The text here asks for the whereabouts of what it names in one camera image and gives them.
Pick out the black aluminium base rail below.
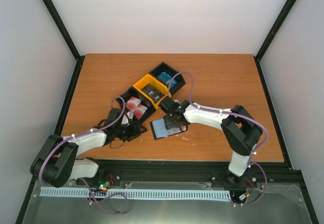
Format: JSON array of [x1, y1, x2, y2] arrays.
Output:
[[30, 158, 304, 188]]

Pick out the black card holder wallet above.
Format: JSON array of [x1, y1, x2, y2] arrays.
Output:
[[150, 119, 188, 140]]

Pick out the red white credit cards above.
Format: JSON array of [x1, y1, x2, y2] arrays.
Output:
[[126, 97, 147, 119]]

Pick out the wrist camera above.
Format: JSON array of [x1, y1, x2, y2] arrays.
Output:
[[121, 115, 130, 125], [158, 96, 180, 115]]

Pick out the black frame post left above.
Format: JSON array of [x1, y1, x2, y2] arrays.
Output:
[[31, 0, 82, 61]]

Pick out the black bin with blue cards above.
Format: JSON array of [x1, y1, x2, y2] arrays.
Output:
[[149, 62, 186, 95]]

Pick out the black frame post right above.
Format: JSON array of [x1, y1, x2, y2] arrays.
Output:
[[255, 0, 308, 61]]

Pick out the yellow bin with black cards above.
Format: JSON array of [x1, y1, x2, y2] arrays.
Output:
[[133, 74, 168, 109]]

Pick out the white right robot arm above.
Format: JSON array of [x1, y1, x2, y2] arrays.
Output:
[[159, 98, 268, 177]]

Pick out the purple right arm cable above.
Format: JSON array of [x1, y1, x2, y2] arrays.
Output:
[[166, 71, 269, 207]]

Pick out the blue cards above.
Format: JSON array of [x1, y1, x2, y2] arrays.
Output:
[[157, 71, 178, 88]]

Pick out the black vip cards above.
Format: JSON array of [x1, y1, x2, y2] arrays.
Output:
[[142, 84, 164, 103]]

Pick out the black bin with red cards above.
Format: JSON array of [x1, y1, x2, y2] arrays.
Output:
[[121, 87, 156, 123]]

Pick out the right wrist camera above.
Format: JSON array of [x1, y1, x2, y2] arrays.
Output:
[[158, 96, 180, 115]]

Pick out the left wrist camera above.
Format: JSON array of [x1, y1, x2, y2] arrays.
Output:
[[121, 115, 130, 125]]

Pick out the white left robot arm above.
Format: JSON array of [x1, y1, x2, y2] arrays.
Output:
[[30, 108, 147, 188]]

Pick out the light blue cable duct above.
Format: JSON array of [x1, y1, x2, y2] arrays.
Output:
[[39, 187, 231, 202]]

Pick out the black frame post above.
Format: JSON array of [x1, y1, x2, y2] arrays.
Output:
[[255, 0, 308, 61], [31, 0, 82, 61]]

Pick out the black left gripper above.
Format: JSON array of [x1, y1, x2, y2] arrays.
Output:
[[115, 121, 147, 142]]

